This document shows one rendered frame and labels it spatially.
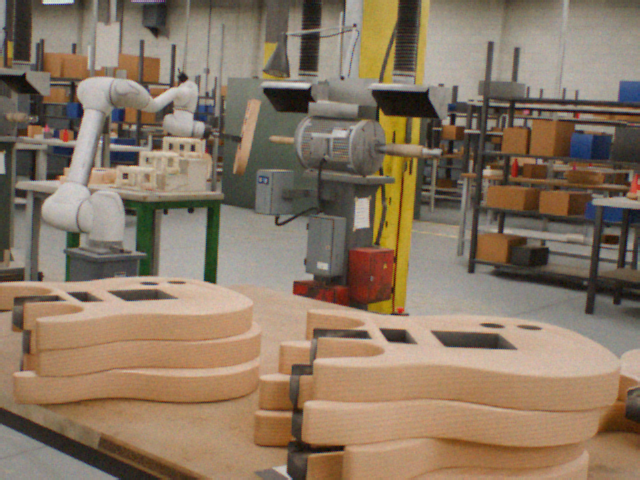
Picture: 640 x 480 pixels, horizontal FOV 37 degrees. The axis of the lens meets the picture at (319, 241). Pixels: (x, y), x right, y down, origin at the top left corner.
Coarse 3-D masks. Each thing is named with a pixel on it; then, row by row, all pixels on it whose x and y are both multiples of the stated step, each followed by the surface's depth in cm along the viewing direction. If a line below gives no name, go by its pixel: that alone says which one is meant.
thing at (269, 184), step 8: (264, 176) 431; (272, 176) 429; (280, 176) 433; (288, 176) 438; (256, 184) 435; (264, 184) 432; (272, 184) 429; (280, 184) 434; (288, 184) 438; (256, 192) 435; (264, 192) 432; (272, 192) 430; (280, 192) 435; (256, 200) 435; (264, 200) 432; (272, 200) 431; (280, 200) 435; (288, 200) 440; (256, 208) 435; (264, 208) 433; (272, 208) 431; (280, 208) 436; (288, 208) 441; (312, 208) 438; (296, 216) 440; (280, 224) 443
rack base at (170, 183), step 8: (136, 176) 516; (144, 176) 512; (160, 176) 504; (168, 176) 504; (176, 176) 508; (184, 176) 513; (136, 184) 516; (160, 184) 505; (168, 184) 505; (176, 184) 509; (184, 184) 514; (168, 192) 506
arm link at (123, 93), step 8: (120, 80) 449; (128, 80) 448; (112, 88) 449; (120, 88) 445; (128, 88) 445; (136, 88) 449; (112, 96) 450; (120, 96) 446; (128, 96) 446; (136, 96) 449; (144, 96) 454; (112, 104) 453; (120, 104) 452; (128, 104) 453; (136, 104) 453; (144, 104) 458
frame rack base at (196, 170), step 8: (160, 160) 527; (168, 160) 523; (184, 160) 515; (192, 160) 516; (200, 160) 521; (160, 168) 527; (184, 168) 516; (192, 168) 517; (200, 168) 522; (192, 176) 518; (200, 176) 523; (192, 184) 519; (200, 184) 523
